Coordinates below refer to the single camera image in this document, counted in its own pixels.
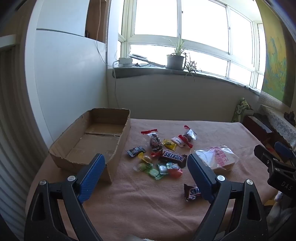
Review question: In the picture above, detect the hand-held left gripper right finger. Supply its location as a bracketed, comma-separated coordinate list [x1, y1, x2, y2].
[187, 152, 270, 241]

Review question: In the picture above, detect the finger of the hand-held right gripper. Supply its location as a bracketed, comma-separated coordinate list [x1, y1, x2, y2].
[254, 144, 296, 174]
[274, 141, 296, 165]

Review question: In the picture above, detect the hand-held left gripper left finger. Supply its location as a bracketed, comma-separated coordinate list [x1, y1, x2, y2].
[24, 153, 105, 241]

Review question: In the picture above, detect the small brown chocolate bar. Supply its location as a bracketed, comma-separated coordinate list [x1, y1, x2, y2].
[184, 183, 203, 202]

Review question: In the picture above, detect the sliced bread packet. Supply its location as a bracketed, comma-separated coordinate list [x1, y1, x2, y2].
[194, 144, 240, 173]

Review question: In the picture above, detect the cardboard box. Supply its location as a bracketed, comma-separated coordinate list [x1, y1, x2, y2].
[48, 108, 131, 184]

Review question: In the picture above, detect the large brown chocolate bar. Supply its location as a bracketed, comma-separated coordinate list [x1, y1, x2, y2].
[158, 149, 188, 168]

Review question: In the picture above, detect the white red candy packet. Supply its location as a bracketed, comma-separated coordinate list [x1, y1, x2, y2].
[171, 135, 193, 148]

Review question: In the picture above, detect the clear red date packet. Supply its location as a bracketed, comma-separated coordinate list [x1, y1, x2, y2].
[141, 129, 163, 158]
[184, 125, 197, 142]

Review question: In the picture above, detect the yellow snack packet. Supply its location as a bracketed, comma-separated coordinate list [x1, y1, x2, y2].
[163, 138, 177, 151]

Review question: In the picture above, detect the black patterned candy packet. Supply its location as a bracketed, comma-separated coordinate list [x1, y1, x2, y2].
[126, 146, 147, 158]

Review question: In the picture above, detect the yellow jelly cup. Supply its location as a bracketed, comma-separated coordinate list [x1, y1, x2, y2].
[138, 152, 153, 164]

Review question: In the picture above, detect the dark wooden side cabinet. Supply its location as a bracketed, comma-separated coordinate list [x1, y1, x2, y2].
[242, 115, 278, 149]

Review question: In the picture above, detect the white lace cloth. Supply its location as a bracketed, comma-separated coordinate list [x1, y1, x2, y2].
[258, 90, 296, 149]

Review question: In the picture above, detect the green tissue pack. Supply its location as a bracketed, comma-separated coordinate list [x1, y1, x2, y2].
[232, 97, 255, 123]

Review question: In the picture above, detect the pink blanket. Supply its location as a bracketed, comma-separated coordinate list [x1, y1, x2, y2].
[25, 118, 278, 241]

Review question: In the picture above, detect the white refrigerator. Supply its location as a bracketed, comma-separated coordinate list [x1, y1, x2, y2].
[24, 0, 109, 149]

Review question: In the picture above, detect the white ribbed panel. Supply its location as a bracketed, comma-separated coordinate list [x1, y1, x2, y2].
[0, 35, 50, 234]

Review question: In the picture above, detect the small trailing plant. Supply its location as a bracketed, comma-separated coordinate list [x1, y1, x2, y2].
[184, 54, 201, 81]

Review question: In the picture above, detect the grey window sill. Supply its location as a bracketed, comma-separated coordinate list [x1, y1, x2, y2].
[112, 66, 260, 98]

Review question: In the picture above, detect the potted spider plant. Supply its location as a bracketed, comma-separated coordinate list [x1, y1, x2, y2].
[162, 34, 189, 70]

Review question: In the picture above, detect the white power adapter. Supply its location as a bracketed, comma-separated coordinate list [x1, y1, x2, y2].
[118, 57, 133, 67]

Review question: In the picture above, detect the brown wooden wardrobe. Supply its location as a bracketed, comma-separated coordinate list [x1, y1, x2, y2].
[85, 0, 109, 43]

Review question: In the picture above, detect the white framed window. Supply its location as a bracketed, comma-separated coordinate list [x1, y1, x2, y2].
[118, 0, 266, 92]

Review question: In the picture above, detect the yellow wall poster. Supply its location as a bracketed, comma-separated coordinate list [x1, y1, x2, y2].
[255, 0, 296, 108]

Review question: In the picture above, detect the white cable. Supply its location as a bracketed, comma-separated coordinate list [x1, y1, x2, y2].
[112, 60, 121, 109]

